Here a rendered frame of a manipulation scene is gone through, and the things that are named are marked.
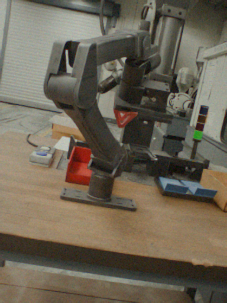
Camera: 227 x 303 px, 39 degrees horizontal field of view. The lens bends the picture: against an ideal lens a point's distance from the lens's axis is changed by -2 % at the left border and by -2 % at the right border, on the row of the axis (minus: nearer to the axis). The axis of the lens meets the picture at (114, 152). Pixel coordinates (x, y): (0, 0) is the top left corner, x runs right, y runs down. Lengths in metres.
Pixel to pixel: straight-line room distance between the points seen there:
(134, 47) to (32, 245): 0.48
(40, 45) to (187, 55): 4.59
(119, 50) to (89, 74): 0.14
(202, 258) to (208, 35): 10.35
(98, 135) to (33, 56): 10.03
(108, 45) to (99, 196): 0.37
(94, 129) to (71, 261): 0.28
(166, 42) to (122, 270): 0.80
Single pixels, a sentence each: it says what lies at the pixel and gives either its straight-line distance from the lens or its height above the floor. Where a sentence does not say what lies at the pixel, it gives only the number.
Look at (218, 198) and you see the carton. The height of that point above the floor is 0.92.
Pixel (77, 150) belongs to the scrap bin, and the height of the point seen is 0.95.
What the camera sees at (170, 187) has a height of 0.94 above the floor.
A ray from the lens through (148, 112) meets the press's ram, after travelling 1.18.
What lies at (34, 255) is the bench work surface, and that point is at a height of 0.84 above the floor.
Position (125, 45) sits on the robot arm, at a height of 1.29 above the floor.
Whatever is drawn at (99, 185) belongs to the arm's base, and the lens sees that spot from 0.82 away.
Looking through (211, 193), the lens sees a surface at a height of 0.94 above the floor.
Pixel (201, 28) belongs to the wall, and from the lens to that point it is 10.88.
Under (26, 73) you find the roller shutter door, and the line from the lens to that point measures 10.76.
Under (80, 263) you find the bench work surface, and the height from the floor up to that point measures 0.84.
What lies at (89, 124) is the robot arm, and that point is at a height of 1.11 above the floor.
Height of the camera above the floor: 1.20
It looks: 11 degrees down
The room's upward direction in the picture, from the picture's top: 11 degrees clockwise
